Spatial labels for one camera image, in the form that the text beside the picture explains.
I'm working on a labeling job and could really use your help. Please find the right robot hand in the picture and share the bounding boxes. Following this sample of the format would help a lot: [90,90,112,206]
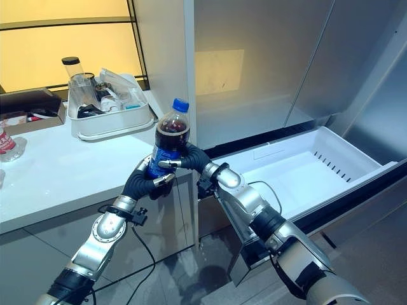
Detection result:
[158,142,211,175]

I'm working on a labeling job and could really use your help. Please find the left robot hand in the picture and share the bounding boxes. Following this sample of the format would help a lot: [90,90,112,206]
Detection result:
[120,154,176,201]

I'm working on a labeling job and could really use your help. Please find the cola bottle with blue cap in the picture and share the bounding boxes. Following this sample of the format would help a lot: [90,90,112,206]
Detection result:
[146,98,191,179]

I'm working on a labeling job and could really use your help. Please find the white refrigerator drawer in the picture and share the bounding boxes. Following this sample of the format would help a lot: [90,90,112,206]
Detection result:
[203,125,399,223]

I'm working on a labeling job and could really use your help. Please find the stainless steel refrigerator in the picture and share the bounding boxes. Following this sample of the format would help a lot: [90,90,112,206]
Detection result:
[183,0,407,252]

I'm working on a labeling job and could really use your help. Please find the white counter cabinet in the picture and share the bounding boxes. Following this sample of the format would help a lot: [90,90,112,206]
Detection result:
[0,90,200,305]

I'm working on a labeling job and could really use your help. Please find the white plastic bin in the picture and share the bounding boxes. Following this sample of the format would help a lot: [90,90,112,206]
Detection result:
[66,73,159,141]

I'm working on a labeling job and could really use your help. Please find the clear plastic bag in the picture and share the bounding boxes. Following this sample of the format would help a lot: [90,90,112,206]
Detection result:
[98,67,142,105]

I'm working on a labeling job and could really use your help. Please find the clear glass cup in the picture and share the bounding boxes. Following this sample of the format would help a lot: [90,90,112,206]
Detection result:
[67,73,98,111]

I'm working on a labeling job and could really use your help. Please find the brown cardboard box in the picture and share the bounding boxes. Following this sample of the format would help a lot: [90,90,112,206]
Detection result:
[0,88,67,136]

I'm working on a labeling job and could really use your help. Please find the clear jar with black lid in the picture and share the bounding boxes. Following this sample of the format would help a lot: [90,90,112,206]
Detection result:
[61,56,84,84]

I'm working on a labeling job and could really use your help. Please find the water bottle with red label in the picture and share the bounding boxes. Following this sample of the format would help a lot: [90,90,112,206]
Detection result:
[0,124,28,163]

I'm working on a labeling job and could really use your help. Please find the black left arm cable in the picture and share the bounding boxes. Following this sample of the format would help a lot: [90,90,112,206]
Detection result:
[85,206,157,305]

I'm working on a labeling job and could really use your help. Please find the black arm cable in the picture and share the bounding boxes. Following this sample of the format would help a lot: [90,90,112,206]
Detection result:
[244,180,284,214]
[85,206,157,305]

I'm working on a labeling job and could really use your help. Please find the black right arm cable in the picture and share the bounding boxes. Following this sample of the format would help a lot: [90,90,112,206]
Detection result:
[244,180,284,214]

